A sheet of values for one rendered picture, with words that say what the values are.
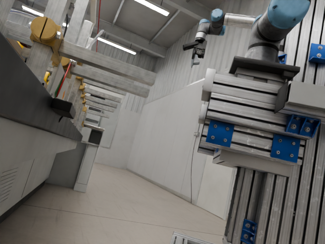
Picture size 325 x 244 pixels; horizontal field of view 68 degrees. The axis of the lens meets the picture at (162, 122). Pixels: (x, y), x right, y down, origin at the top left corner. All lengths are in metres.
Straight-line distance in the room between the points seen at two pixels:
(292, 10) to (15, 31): 0.79
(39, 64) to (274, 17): 0.72
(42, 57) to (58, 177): 3.01
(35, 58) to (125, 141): 9.55
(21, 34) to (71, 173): 2.96
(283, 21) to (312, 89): 0.24
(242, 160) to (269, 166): 0.10
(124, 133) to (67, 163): 6.72
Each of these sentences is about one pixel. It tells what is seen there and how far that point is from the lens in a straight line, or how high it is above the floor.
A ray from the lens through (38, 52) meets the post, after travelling 0.60.
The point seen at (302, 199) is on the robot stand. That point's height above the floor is 0.61.
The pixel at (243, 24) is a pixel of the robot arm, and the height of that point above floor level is 1.57.
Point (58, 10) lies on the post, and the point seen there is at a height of 0.88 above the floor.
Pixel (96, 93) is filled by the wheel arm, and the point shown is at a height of 0.94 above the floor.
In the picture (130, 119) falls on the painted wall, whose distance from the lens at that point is 10.16.
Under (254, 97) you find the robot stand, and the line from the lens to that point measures 0.92.
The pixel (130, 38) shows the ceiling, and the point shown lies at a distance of 9.62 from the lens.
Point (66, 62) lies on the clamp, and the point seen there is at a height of 0.84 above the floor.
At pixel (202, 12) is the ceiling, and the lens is 7.31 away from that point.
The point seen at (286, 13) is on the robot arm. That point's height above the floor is 1.16.
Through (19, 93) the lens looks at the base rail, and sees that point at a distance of 0.41.
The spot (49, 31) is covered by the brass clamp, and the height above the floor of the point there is 0.81.
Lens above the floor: 0.61
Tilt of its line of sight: 10 degrees up
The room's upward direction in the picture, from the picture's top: 14 degrees clockwise
